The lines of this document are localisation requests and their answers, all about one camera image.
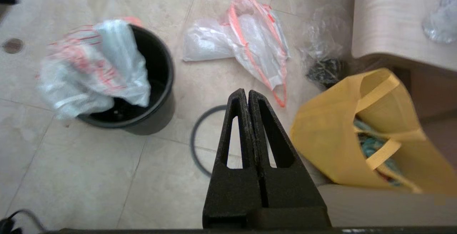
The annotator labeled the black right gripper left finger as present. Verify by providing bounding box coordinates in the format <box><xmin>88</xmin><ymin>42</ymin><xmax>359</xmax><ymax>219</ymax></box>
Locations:
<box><xmin>202</xmin><ymin>88</ymin><xmax>264</xmax><ymax>228</ymax></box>

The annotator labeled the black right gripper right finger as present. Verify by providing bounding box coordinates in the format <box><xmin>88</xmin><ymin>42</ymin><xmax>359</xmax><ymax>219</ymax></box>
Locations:
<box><xmin>248</xmin><ymin>90</ymin><xmax>332</xmax><ymax>228</ymax></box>

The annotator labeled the grey bin rim ring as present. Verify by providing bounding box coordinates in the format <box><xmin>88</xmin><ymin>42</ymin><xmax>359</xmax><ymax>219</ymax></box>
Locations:
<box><xmin>190</xmin><ymin>105</ymin><xmax>229</xmax><ymax>178</ymax></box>

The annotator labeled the white red bag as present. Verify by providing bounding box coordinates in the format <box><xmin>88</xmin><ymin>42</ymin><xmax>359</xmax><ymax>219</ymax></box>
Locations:
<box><xmin>182</xmin><ymin>0</ymin><xmax>290</xmax><ymax>108</ymax></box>

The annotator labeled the white red-printed bin liner bag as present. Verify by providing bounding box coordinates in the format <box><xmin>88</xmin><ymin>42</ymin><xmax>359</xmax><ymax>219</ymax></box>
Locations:
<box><xmin>35</xmin><ymin>17</ymin><xmax>152</xmax><ymax>121</ymax></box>

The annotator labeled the yellow shopping bag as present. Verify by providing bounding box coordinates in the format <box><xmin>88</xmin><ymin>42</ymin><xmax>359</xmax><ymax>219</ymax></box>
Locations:
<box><xmin>290</xmin><ymin>68</ymin><xmax>457</xmax><ymax>196</ymax></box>

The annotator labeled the black round trash bin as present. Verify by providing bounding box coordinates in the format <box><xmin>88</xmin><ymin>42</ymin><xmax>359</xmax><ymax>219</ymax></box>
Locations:
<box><xmin>76</xmin><ymin>24</ymin><xmax>176</xmax><ymax>136</ymax></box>

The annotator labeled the clear bag with black contents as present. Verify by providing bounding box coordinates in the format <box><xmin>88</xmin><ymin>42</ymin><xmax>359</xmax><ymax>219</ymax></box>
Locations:
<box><xmin>299</xmin><ymin>6</ymin><xmax>353</xmax><ymax>91</ymax></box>

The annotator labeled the teal crumpled cloth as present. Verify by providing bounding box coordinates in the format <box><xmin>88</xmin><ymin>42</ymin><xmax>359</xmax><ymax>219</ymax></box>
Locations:
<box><xmin>353</xmin><ymin>118</ymin><xmax>398</xmax><ymax>185</ymax></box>

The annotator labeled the grey ribbed round object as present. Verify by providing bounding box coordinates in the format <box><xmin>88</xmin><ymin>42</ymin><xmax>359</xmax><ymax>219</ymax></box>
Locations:
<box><xmin>317</xmin><ymin>183</ymin><xmax>457</xmax><ymax>228</ymax></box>

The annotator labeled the cream striped table top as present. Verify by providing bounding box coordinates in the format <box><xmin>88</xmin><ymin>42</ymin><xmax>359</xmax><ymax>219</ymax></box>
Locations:
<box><xmin>351</xmin><ymin>0</ymin><xmax>457</xmax><ymax>73</ymax></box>

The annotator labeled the clear crumpled plastic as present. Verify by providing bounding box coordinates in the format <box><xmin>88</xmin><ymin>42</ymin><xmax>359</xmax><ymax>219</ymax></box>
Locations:
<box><xmin>421</xmin><ymin>0</ymin><xmax>457</xmax><ymax>45</ymax></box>

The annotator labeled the black cable with plug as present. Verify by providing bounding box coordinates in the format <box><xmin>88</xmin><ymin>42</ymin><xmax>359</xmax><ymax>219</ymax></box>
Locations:
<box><xmin>0</xmin><ymin>209</ymin><xmax>47</xmax><ymax>233</ymax></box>

